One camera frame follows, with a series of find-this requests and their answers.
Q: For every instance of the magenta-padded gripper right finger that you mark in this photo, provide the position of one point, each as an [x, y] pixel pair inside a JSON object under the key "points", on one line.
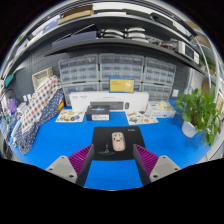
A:
{"points": [[148, 160]]}

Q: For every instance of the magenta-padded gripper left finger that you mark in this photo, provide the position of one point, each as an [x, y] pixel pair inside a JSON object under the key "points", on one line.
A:
{"points": [[80, 160]]}

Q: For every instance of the pink transparent computer mouse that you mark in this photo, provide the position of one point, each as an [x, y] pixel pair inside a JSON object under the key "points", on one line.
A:
{"points": [[118, 141]]}

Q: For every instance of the black mouse pad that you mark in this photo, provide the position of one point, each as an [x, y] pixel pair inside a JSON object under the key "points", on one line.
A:
{"points": [[101, 136]]}

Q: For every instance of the dark blue small box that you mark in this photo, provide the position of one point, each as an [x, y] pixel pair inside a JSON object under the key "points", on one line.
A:
{"points": [[97, 113]]}

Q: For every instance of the navy polka-dot cloth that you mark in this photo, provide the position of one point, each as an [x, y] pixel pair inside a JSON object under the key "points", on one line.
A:
{"points": [[30, 133]]}

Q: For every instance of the small yellow object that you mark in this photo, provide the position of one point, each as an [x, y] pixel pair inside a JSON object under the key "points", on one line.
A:
{"points": [[60, 106]]}

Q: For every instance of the white keyboard packaging box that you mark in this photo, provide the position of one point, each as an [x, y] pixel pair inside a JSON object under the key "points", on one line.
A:
{"points": [[78, 101]]}

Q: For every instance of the potted green plant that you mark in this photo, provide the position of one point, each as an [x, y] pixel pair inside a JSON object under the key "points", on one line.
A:
{"points": [[198, 111]]}

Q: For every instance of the red blue checkered cloth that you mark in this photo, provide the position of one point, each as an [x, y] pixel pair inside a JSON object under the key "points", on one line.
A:
{"points": [[40, 100]]}

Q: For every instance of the yellow sign card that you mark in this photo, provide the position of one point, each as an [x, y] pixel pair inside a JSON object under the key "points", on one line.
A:
{"points": [[121, 85]]}

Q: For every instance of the purple object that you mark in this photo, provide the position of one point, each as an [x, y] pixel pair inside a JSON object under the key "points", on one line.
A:
{"points": [[12, 106]]}

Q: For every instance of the grey drawer cabinet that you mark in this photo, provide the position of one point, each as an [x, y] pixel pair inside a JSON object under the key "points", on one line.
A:
{"points": [[160, 73], [78, 70], [121, 65]]}

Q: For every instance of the wall shelf unit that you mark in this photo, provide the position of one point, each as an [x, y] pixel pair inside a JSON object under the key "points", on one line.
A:
{"points": [[126, 33]]}

